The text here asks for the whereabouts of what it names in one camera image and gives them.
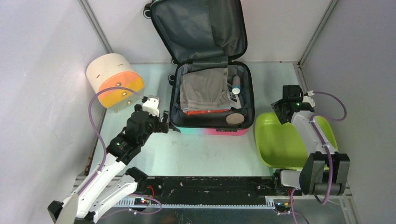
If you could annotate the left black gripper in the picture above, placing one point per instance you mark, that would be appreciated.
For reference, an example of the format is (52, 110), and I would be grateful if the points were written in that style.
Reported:
(162, 126)

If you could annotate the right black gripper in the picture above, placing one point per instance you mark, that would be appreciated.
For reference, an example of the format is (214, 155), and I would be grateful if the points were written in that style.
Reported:
(277, 105)

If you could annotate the pink teal cartoon suitcase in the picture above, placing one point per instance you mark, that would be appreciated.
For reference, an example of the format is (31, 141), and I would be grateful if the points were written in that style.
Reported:
(199, 35)

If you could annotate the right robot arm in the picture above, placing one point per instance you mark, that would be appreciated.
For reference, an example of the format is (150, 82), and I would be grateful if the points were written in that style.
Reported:
(326, 170)

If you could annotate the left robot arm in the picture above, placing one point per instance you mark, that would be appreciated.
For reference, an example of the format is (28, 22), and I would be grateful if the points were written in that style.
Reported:
(92, 199)

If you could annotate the orange red flat item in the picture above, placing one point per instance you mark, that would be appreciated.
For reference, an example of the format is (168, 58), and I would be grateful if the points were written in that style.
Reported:
(197, 112)

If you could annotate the lime green plastic tray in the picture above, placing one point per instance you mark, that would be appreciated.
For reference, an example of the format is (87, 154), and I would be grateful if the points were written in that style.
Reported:
(280, 146)

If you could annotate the brown round disc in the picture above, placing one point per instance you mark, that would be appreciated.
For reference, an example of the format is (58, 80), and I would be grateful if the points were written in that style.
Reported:
(235, 119)

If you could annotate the white tube with teal cap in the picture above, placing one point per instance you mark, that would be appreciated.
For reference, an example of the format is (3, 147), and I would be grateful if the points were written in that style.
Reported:
(236, 85)

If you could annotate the grey folded garment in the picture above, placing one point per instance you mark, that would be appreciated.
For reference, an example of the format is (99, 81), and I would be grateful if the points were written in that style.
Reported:
(204, 90)

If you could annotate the cream orange cylindrical container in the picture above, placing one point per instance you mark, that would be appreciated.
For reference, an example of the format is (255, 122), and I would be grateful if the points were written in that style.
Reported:
(113, 70)

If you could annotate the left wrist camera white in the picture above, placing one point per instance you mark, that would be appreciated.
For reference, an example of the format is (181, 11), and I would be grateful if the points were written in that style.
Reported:
(151, 105)

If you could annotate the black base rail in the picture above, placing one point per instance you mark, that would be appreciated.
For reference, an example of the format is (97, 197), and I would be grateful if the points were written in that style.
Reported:
(212, 190)

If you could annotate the grey cable duct strip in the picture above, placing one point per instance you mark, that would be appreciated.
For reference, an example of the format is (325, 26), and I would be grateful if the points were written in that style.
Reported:
(138, 202)

